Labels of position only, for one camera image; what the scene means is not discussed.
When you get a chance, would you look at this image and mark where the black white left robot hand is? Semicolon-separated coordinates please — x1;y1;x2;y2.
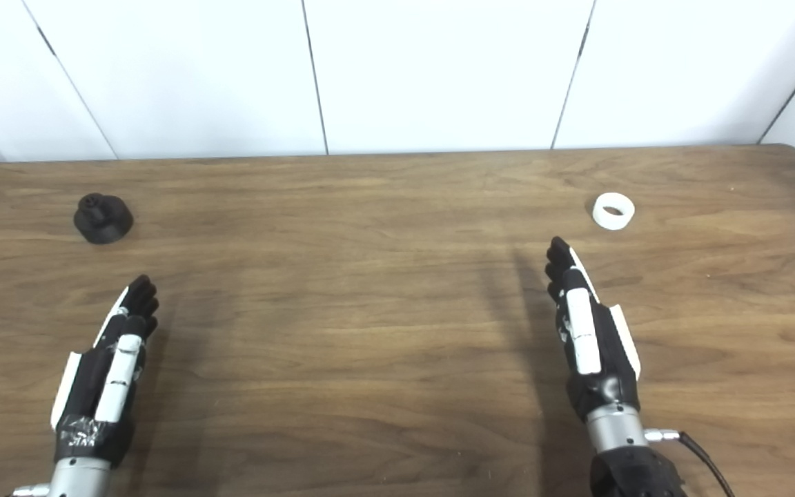
50;275;160;470

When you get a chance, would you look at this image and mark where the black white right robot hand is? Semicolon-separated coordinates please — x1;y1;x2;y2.
544;237;642;422

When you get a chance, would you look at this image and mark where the white plastic ring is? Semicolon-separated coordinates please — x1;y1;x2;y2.
592;193;636;231

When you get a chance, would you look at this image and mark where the round black plastic part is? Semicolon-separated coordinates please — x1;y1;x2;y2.
73;193;135;244

